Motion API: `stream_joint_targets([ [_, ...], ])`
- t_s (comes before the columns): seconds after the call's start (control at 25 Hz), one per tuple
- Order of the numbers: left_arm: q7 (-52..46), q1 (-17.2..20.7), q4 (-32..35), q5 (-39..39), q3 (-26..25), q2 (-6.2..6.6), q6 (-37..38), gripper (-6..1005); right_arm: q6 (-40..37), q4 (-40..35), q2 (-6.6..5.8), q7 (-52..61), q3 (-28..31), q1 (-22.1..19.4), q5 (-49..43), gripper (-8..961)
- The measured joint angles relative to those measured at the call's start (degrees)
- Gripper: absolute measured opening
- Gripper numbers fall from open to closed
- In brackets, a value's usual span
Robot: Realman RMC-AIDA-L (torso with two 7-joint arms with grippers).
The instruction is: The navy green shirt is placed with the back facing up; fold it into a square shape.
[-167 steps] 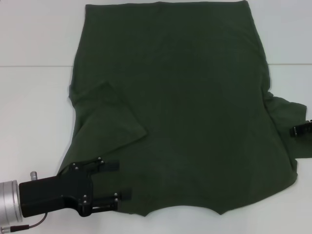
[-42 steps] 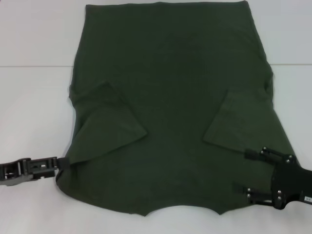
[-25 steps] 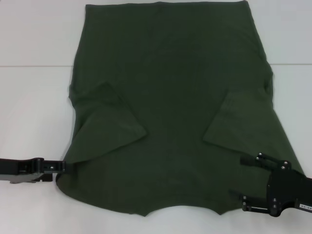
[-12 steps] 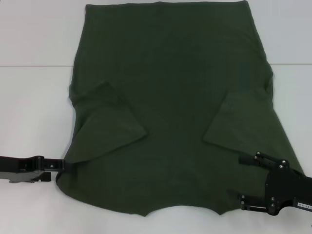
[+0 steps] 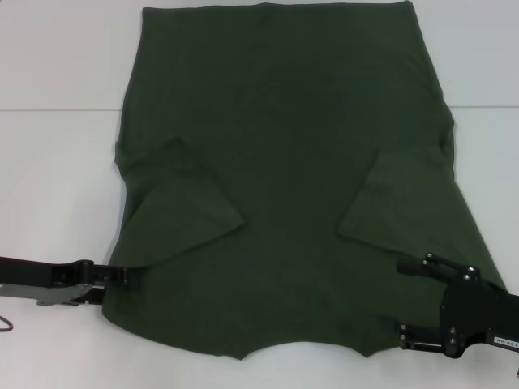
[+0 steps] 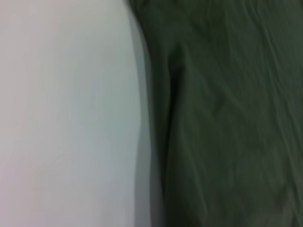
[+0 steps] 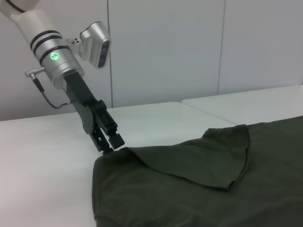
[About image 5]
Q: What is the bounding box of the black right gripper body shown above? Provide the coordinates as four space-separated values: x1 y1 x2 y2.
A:
440 269 519 360

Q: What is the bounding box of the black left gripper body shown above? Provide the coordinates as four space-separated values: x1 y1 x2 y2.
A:
0 255 95 289

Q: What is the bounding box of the dark green t-shirt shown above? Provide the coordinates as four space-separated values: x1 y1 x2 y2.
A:
100 2 511 361

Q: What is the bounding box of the grey metal camera bracket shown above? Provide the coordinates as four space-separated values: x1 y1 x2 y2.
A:
0 282 91 308

